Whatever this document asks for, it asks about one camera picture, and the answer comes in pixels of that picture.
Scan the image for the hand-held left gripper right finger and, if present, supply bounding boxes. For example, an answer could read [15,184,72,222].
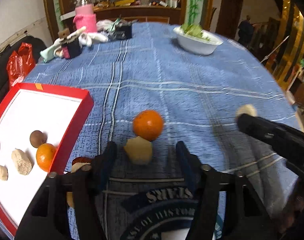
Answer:
[176,141,279,240]

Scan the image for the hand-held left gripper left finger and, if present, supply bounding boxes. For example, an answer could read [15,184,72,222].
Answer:
[15,141,117,240]

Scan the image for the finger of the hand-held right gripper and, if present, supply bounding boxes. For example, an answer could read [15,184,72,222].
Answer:
[236,113,289,153]

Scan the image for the orange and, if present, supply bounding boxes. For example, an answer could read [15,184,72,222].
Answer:
[132,110,164,141]
[36,143,57,172]

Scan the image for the brown round fruit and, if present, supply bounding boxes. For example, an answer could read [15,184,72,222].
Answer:
[30,130,48,148]

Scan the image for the red box with white inside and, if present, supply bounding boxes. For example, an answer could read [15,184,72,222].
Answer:
[0,82,94,237]

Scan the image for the blue plaid tablecloth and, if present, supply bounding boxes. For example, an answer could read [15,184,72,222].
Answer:
[17,21,304,240]

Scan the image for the golden wooden furniture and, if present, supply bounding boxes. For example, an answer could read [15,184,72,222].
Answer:
[264,0,304,98]

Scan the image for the white bowl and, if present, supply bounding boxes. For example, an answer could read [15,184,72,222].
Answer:
[173,26,223,55]

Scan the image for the green vegetables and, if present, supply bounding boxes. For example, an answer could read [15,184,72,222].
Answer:
[180,23,212,42]

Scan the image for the brown wooden door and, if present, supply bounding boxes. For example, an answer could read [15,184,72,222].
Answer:
[215,0,243,34]

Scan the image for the mint green glove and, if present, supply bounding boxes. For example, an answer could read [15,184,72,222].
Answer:
[40,40,65,63]

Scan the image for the white gloves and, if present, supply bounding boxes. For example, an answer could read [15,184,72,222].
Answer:
[67,26,109,47]

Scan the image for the red plastic bag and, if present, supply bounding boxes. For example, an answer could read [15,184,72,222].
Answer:
[6,42,36,87]

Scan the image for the small black box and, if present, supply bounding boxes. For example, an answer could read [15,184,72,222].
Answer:
[109,24,132,40]

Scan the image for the white cloth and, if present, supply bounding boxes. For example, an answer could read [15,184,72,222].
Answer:
[96,19,117,32]

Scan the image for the pink bottle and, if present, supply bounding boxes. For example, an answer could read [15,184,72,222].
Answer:
[73,0,97,33]

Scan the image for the wooden counter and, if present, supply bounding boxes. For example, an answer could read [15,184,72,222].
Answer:
[61,5,182,25]

